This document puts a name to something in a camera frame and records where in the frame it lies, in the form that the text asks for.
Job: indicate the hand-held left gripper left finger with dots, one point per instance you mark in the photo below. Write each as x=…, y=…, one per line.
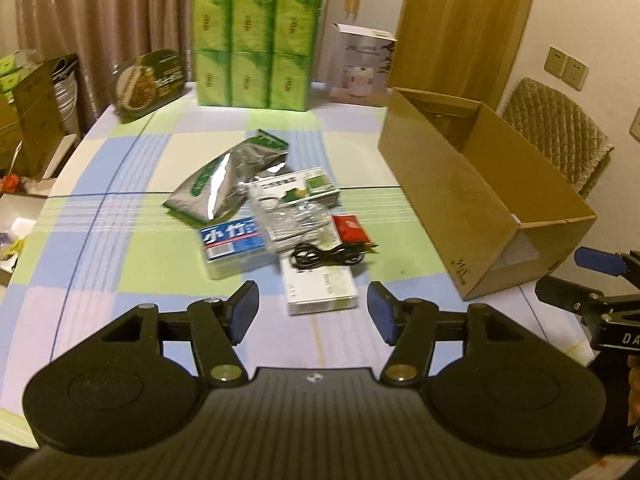
x=245, y=310

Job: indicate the desktop with checked tablecloth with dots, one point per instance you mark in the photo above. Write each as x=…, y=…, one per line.
x=150, y=160

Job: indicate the white appliance carton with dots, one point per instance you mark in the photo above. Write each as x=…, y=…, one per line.
x=360, y=65

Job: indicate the red packet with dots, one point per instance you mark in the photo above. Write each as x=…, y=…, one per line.
x=350, y=230

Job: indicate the clear plastic bag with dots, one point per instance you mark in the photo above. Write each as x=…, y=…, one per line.
x=290, y=225

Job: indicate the chair with quilted cushion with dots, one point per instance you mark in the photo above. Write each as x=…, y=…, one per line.
x=555, y=125

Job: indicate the dark green instant noodle bowl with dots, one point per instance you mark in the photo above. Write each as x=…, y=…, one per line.
x=147, y=82

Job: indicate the beige wall socket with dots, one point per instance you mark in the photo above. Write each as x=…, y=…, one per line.
x=575, y=73
x=555, y=61

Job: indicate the green tissue multipack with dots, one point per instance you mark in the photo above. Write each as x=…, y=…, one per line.
x=250, y=50

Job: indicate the brown storage carton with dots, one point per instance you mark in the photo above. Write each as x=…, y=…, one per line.
x=40, y=120

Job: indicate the silver foil bag green label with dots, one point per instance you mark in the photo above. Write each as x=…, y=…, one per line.
x=215, y=185

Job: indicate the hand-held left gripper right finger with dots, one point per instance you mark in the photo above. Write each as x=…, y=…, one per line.
x=380, y=315

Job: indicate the brown cardboard box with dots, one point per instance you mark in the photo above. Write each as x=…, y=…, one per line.
x=450, y=185

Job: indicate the wooden door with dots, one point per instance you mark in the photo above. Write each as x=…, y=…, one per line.
x=460, y=25

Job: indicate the beige curtain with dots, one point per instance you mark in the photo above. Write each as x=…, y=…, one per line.
x=100, y=10

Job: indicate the blue and white packet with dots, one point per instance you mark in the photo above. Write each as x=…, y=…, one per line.
x=230, y=242

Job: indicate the white box green print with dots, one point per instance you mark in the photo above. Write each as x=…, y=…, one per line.
x=320, y=290

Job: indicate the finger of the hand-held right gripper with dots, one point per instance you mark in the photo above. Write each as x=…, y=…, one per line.
x=560, y=291
x=595, y=259

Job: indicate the white and green medicine box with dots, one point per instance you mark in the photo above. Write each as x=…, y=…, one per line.
x=315, y=185

